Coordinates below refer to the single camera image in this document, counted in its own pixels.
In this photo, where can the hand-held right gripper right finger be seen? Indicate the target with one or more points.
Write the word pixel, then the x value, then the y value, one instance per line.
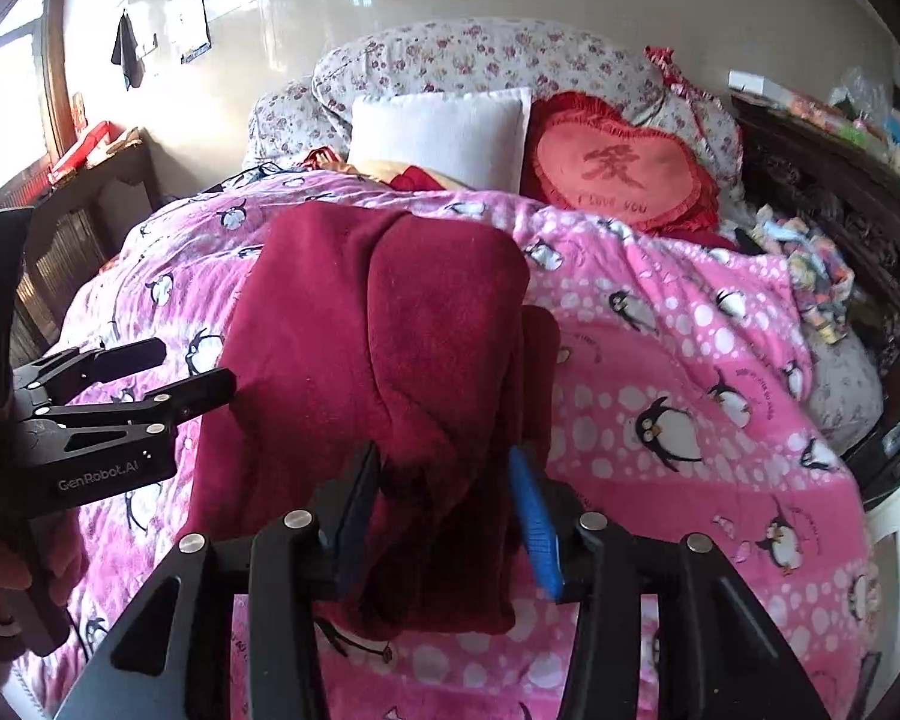
pixel 536 532

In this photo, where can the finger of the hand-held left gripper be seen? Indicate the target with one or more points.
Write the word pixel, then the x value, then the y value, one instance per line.
pixel 109 364
pixel 172 394

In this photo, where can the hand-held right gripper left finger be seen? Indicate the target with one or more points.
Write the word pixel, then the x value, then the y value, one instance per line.
pixel 356 517

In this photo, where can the dark red sweater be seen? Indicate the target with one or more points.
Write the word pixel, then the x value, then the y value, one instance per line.
pixel 420 330

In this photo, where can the pile of colourful clothes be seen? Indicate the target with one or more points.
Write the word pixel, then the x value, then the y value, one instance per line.
pixel 802 262

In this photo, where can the dark wooden desk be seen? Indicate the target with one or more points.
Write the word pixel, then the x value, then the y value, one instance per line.
pixel 82 225

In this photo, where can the pink penguin printed blanket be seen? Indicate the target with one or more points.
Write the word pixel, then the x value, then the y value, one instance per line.
pixel 645 360

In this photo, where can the red box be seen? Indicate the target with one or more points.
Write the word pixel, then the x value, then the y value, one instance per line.
pixel 82 150

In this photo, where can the window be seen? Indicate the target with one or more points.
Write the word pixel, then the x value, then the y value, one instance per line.
pixel 7 90

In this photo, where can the dark hanging cloth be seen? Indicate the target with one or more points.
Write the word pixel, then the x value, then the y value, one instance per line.
pixel 127 52

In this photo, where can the yellow and red cloth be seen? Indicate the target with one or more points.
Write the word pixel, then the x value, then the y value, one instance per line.
pixel 412 176

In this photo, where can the grey floral cloth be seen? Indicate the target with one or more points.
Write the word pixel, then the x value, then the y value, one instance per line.
pixel 844 390

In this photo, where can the red heart pillow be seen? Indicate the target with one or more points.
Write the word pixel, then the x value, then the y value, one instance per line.
pixel 615 165

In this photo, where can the white pillow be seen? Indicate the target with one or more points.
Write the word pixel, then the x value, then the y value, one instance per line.
pixel 442 131

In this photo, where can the carved wooden sideboard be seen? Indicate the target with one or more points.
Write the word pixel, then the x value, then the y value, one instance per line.
pixel 832 180

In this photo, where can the red ruffled cloth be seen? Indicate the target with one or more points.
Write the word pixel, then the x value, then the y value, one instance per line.
pixel 675 71

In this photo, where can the white flat box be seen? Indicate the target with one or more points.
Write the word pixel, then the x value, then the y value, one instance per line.
pixel 757 82

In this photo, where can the pile of colourful packets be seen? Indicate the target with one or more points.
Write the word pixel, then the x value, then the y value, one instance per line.
pixel 862 127

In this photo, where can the wall calendar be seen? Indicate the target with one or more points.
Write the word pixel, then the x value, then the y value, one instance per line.
pixel 189 7

